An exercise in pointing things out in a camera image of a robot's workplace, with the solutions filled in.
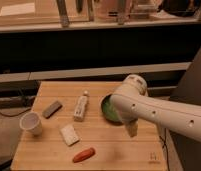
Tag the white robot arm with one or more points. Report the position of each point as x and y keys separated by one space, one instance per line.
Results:
x=131 y=102

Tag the grey rectangular block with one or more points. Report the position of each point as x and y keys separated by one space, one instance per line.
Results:
x=51 y=109

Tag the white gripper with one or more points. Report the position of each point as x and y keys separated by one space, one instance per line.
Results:
x=132 y=128

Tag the white tube bottle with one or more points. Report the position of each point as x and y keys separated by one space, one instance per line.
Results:
x=81 y=107

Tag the white paper sheet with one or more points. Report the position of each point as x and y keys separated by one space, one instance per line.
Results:
x=17 y=9

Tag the red orange pepper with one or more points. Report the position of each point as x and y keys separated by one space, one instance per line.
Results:
x=83 y=155

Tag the white sponge block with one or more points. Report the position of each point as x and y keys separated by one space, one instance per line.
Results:
x=69 y=135

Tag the green ceramic bowl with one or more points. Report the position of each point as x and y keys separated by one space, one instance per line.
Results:
x=108 y=111

